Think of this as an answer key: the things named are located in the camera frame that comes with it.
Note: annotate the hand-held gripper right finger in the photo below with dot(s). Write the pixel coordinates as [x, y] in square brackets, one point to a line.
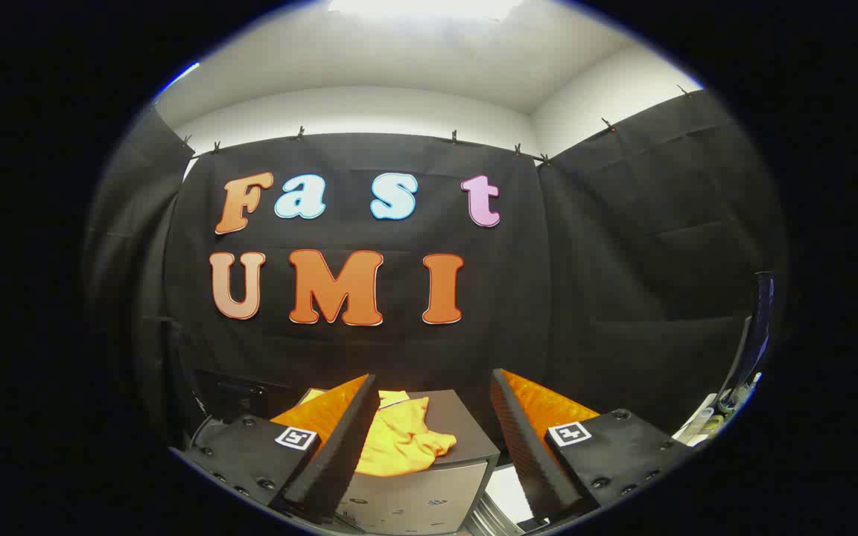
[529, 454]

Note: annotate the clear plastic bottle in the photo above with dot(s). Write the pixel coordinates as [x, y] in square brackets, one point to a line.
[704, 424]

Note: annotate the ceiling light panel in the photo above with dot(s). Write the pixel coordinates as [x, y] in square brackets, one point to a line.
[429, 6]

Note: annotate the yellow orange shirt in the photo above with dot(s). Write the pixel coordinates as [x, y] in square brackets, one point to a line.
[403, 439]

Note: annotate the black backdrop cloth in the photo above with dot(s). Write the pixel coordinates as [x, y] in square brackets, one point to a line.
[399, 350]

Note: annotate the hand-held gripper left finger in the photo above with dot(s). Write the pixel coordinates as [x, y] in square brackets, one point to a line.
[339, 447]

